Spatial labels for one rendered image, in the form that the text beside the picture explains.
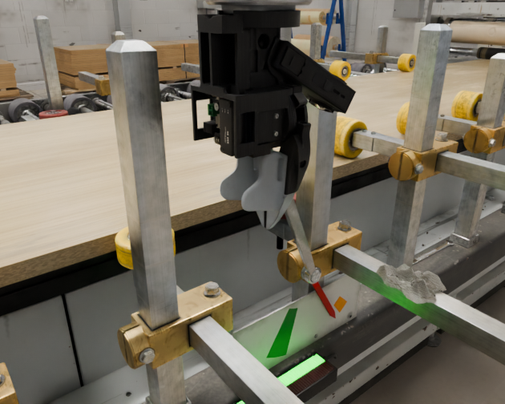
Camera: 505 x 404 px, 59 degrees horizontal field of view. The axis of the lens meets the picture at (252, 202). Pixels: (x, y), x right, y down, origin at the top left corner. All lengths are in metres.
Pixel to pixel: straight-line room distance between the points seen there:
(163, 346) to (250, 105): 0.31
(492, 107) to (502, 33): 1.99
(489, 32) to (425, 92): 2.25
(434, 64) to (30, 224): 0.65
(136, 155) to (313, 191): 0.27
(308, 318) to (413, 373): 1.11
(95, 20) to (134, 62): 7.63
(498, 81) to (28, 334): 0.93
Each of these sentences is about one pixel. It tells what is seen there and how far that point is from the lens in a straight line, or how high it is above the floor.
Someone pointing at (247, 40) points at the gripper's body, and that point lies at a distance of 0.38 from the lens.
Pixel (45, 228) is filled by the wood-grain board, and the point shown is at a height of 0.90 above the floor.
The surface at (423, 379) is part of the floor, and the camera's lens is 1.77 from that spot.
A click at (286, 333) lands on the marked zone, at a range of 0.68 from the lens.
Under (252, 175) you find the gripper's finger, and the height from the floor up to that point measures 1.03.
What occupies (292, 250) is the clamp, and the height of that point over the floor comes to 0.87.
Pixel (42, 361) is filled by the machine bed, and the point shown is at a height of 0.70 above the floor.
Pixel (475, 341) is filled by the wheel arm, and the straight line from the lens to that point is 0.59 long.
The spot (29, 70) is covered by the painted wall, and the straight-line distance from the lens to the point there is 7.77.
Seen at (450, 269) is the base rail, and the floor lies 0.69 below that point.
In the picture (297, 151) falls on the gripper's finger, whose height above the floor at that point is 1.07.
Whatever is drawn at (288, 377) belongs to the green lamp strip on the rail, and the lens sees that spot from 0.69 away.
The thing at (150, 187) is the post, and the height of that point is 1.03.
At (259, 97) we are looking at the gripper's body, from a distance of 0.37.
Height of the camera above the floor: 1.19
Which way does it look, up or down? 24 degrees down
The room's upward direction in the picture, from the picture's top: straight up
